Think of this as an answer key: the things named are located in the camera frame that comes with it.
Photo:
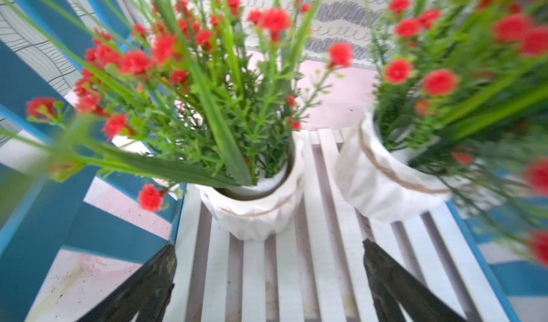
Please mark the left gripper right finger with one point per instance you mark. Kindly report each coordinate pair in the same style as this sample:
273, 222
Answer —
395, 291

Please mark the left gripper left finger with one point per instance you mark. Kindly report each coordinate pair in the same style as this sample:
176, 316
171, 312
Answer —
144, 296

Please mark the red flower pot front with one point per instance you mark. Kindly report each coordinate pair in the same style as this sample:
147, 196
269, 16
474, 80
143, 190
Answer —
459, 114

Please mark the red flower pot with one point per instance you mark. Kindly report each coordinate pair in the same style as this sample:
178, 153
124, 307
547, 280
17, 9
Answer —
202, 94
459, 114

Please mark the blue white slatted rack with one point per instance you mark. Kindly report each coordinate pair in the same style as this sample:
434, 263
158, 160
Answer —
311, 270

